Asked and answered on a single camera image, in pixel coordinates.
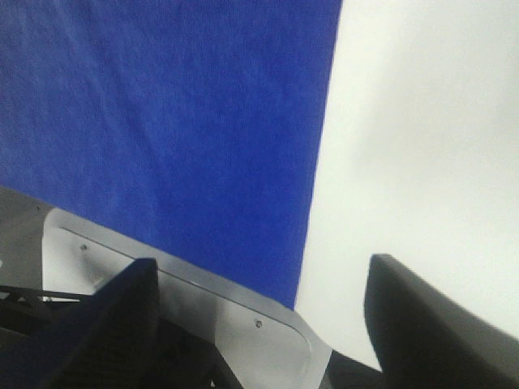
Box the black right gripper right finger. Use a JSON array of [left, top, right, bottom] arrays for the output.
[[364, 254, 518, 388]]

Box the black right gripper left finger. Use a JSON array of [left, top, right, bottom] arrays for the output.
[[1, 259, 159, 388]]

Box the blue microfibre towel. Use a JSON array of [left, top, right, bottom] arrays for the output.
[[1, 1, 341, 308]]

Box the black metal table frame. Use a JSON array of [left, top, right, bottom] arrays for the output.
[[0, 185, 382, 389]]

